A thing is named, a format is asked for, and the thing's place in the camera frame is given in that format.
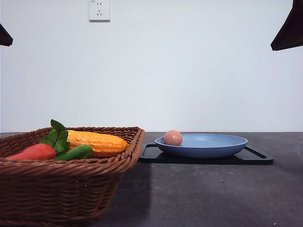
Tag black tray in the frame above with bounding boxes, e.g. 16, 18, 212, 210
138, 144, 274, 165

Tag yellow toy corn cob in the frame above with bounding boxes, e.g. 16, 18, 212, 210
67, 131, 130, 152

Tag green carrot leaves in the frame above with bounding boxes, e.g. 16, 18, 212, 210
39, 119, 70, 155

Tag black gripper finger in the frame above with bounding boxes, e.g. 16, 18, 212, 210
0, 23, 13, 46
270, 0, 303, 51

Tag brown egg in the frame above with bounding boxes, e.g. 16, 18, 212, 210
164, 130, 182, 146

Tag blue plate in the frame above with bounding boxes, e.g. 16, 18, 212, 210
155, 134, 248, 158

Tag orange toy carrot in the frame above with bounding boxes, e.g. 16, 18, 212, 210
6, 144, 56, 160

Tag green toy cucumber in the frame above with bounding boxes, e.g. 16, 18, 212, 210
54, 144, 93, 161

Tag white wall socket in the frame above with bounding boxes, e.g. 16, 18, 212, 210
89, 0, 111, 23

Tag brown wicker basket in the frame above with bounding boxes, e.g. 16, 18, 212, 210
0, 126, 145, 227

